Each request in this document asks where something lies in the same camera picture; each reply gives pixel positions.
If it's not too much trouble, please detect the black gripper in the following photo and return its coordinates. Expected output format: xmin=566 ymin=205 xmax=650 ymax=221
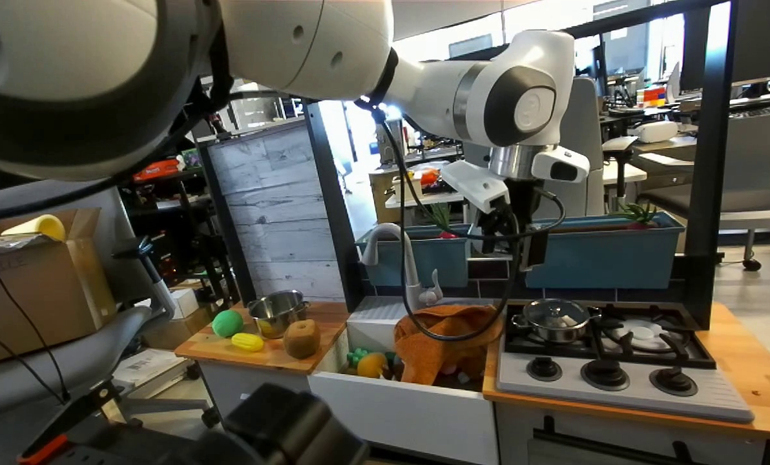
xmin=487 ymin=176 xmax=550 ymax=268

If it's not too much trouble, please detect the open silver pot, green inside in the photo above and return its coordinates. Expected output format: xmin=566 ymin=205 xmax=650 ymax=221
xmin=245 ymin=290 xmax=313 ymax=332

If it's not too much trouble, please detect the small teal planter box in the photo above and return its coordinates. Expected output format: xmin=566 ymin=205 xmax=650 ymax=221
xmin=355 ymin=224 xmax=473 ymax=291

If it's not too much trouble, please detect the long teal planter box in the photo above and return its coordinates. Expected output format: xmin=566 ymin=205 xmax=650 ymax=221
xmin=522 ymin=211 xmax=685 ymax=294

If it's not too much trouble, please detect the silver toy faucet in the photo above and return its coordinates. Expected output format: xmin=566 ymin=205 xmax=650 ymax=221
xmin=362 ymin=219 xmax=447 ymax=313

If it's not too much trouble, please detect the small green plant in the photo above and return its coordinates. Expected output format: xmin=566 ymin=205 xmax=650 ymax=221
xmin=612 ymin=196 xmax=664 ymax=227

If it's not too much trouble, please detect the grey stove knob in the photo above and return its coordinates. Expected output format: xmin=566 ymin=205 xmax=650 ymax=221
xmin=526 ymin=353 xmax=566 ymax=384
xmin=579 ymin=356 xmax=633 ymax=392
xmin=646 ymin=367 xmax=700 ymax=397

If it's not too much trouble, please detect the tall pale rounded panel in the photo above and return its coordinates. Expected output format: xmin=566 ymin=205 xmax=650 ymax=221
xmin=562 ymin=74 xmax=610 ymax=219

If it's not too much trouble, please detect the black stove grate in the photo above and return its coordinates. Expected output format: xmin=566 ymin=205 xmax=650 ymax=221
xmin=502 ymin=301 xmax=717 ymax=373

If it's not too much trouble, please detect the green toy vegetable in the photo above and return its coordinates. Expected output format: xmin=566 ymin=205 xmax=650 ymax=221
xmin=345 ymin=343 xmax=373 ymax=373

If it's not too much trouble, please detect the white sink basin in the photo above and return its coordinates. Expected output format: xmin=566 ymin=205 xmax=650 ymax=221
xmin=306 ymin=294 xmax=502 ymax=465

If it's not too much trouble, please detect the brown toy kiwi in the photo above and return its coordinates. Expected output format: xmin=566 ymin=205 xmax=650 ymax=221
xmin=282 ymin=318 xmax=324 ymax=361

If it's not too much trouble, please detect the grey wood plank backsplash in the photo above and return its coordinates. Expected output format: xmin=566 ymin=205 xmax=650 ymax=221
xmin=204 ymin=117 xmax=347 ymax=304

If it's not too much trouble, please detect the white stove panel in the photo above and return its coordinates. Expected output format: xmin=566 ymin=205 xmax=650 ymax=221
xmin=493 ymin=299 xmax=758 ymax=424

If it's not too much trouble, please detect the wooden toy kitchen unit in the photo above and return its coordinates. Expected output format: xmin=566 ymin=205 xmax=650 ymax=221
xmin=173 ymin=0 xmax=770 ymax=465

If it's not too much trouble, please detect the green toy ball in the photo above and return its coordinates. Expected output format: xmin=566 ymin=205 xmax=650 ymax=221
xmin=209 ymin=308 xmax=245 ymax=342

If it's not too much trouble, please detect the light grey office chair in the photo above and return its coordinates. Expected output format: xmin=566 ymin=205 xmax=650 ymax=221
xmin=0 ymin=177 xmax=220 ymax=435

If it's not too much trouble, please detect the yellow roll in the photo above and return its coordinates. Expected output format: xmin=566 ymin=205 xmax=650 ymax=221
xmin=0 ymin=211 xmax=67 ymax=246

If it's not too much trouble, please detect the brown cardboard box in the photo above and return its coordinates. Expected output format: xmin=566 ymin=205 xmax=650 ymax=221
xmin=0 ymin=207 xmax=121 ymax=365

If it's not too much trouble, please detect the light grey wrist camera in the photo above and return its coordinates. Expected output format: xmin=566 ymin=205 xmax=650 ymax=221
xmin=438 ymin=158 xmax=514 ymax=216

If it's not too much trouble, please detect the silver pot with loop handles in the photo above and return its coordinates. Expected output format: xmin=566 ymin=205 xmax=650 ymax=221
xmin=513 ymin=299 xmax=597 ymax=347

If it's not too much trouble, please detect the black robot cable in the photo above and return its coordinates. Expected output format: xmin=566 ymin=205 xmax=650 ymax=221
xmin=367 ymin=97 xmax=530 ymax=347

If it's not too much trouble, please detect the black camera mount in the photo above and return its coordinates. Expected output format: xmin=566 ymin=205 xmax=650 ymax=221
xmin=19 ymin=383 xmax=369 ymax=465

